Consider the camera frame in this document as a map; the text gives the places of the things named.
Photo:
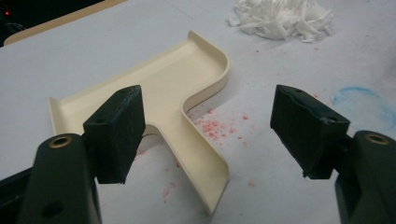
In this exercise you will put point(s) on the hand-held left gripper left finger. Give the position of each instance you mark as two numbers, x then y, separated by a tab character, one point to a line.
112	137

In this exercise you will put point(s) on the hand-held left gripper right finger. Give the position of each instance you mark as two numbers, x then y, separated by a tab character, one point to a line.
308	130

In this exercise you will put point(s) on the cream plastic dustpan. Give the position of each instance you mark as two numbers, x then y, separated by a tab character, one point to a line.
174	81

